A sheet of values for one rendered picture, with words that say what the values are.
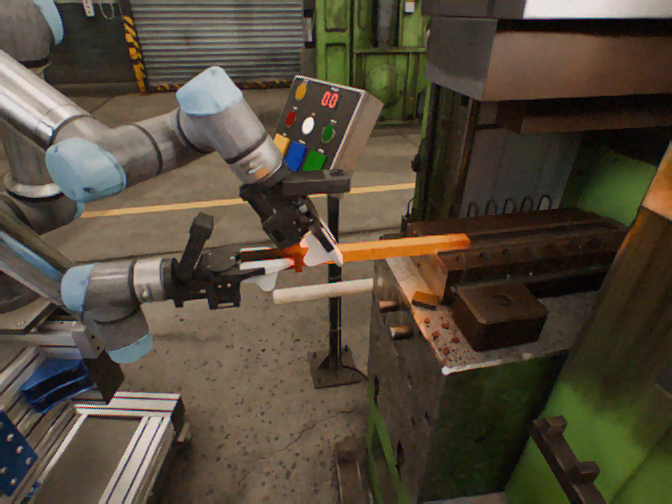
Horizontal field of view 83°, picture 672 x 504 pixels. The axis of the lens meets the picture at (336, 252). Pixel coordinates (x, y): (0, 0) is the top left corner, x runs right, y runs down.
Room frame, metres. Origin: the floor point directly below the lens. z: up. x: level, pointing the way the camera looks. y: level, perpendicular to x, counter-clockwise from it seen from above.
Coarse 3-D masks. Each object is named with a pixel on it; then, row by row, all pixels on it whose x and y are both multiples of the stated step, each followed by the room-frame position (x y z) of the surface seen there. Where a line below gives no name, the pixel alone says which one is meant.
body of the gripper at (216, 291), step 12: (216, 252) 0.56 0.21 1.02; (228, 252) 0.56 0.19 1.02; (168, 264) 0.51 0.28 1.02; (204, 264) 0.52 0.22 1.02; (216, 264) 0.52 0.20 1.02; (228, 264) 0.52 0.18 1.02; (168, 276) 0.50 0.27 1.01; (192, 276) 0.52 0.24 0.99; (204, 276) 0.50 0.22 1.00; (216, 276) 0.51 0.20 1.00; (168, 288) 0.49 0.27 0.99; (180, 288) 0.51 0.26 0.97; (192, 288) 0.52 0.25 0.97; (204, 288) 0.52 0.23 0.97; (216, 288) 0.51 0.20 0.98; (228, 288) 0.51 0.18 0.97; (180, 300) 0.51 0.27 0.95; (216, 300) 0.50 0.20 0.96; (228, 300) 0.51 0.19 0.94; (240, 300) 0.52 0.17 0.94
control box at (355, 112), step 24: (288, 96) 1.27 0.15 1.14; (312, 96) 1.18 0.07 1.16; (336, 96) 1.09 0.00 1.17; (360, 96) 1.02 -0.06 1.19; (336, 120) 1.05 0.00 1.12; (360, 120) 1.02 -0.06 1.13; (288, 144) 1.15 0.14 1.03; (312, 144) 1.07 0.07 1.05; (336, 144) 1.00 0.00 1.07; (360, 144) 1.02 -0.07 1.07; (288, 168) 1.09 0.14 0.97; (336, 168) 0.97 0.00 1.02
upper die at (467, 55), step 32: (448, 32) 0.66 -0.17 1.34; (480, 32) 0.57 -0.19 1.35; (512, 32) 0.54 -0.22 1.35; (544, 32) 0.55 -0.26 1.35; (576, 32) 0.56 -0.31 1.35; (608, 32) 0.57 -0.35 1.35; (640, 32) 0.58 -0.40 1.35; (448, 64) 0.65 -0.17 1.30; (480, 64) 0.56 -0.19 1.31; (512, 64) 0.54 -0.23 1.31; (544, 64) 0.55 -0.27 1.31; (576, 64) 0.56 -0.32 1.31; (608, 64) 0.57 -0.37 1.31; (640, 64) 0.58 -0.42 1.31; (480, 96) 0.54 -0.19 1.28; (512, 96) 0.55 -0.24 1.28; (544, 96) 0.56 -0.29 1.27; (576, 96) 0.57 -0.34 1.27
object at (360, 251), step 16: (384, 240) 0.61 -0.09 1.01; (400, 240) 0.61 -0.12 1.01; (416, 240) 0.61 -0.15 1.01; (432, 240) 0.61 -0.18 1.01; (448, 240) 0.61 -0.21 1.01; (464, 240) 0.61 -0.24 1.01; (256, 256) 0.54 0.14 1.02; (272, 256) 0.54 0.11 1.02; (288, 256) 0.55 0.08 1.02; (304, 256) 0.55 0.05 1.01; (352, 256) 0.57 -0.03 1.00; (368, 256) 0.57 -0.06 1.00; (384, 256) 0.58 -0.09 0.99; (400, 256) 0.59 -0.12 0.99
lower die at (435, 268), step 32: (416, 224) 0.73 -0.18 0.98; (448, 224) 0.73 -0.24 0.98; (480, 224) 0.71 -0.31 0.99; (512, 224) 0.71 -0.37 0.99; (544, 224) 0.71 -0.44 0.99; (416, 256) 0.67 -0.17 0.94; (448, 256) 0.58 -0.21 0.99; (544, 256) 0.58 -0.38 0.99; (576, 256) 0.59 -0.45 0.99; (608, 256) 0.60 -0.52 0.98; (544, 288) 0.58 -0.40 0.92
